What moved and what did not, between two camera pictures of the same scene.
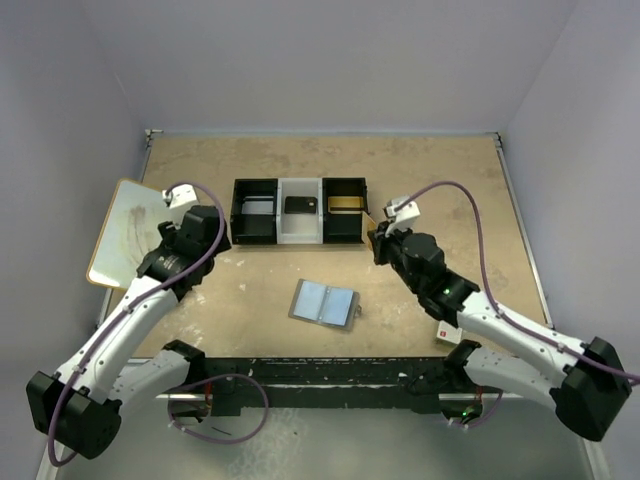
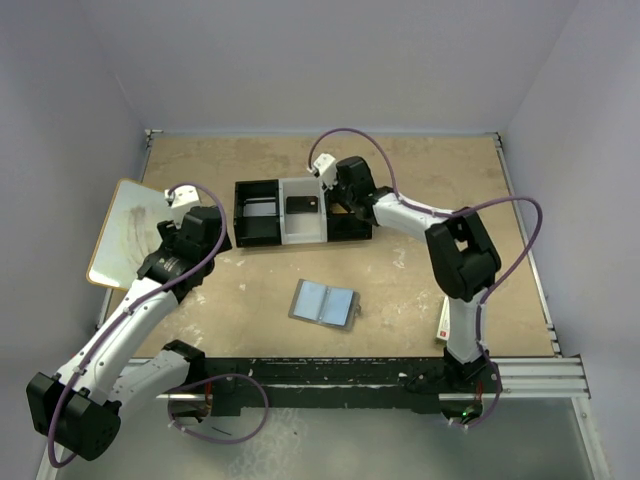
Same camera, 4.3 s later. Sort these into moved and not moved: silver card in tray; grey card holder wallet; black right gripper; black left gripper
Moved: black right gripper
Not moved: black left gripper; silver card in tray; grey card holder wallet
